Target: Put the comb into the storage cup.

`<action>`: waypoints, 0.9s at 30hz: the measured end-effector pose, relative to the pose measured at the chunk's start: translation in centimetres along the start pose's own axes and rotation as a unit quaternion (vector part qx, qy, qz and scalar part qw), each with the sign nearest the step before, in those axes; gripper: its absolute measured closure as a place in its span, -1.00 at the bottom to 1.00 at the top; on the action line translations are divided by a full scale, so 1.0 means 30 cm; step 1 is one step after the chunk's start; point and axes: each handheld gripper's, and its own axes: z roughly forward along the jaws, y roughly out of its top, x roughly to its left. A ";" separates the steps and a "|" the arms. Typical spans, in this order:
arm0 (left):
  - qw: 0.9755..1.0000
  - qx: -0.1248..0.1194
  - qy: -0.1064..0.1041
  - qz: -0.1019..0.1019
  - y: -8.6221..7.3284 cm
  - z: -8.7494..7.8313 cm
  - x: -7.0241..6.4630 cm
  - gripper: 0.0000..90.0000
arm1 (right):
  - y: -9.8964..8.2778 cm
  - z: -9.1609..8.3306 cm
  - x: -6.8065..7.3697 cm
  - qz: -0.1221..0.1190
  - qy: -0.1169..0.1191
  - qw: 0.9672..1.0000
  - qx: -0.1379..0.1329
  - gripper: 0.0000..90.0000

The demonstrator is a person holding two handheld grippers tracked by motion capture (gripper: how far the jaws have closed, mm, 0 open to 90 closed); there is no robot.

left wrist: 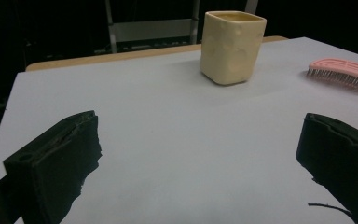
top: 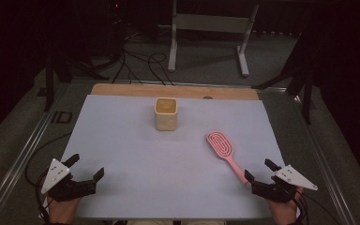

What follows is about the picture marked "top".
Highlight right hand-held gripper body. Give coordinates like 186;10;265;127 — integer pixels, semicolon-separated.
251;164;319;203

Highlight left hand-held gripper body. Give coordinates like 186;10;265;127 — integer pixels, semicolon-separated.
40;157;98;203

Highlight pink hairbrush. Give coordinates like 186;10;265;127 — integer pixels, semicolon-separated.
205;131;250;186

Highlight beige square cup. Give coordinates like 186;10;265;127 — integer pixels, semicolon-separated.
154;97;179;132

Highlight person's left hand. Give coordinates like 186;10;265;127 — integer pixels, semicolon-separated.
46;194;83;225

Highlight person's right hand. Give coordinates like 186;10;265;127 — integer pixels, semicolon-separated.
266;187;305;225

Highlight white table cover sheet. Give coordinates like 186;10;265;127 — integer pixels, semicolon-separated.
37;94;304;219

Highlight black metal stand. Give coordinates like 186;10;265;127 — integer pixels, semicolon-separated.
252;18;314;126
43;46;107;113

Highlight dark equipment with red light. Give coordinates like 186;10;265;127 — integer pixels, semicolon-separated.
107;0;128;38

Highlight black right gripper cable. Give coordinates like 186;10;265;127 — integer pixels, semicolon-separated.
289;184;341;225

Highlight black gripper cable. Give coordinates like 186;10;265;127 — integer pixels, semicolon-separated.
23;132;73;225
289;184;341;225

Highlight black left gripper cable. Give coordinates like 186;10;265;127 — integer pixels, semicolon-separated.
23;132;73;225

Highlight aluminium floor rail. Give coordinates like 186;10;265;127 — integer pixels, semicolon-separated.
290;93;357;225
0;82;71;225

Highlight black floor cables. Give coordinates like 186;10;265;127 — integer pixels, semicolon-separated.
106;31;176;87

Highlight white metal stand frame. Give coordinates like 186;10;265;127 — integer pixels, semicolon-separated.
167;0;260;78

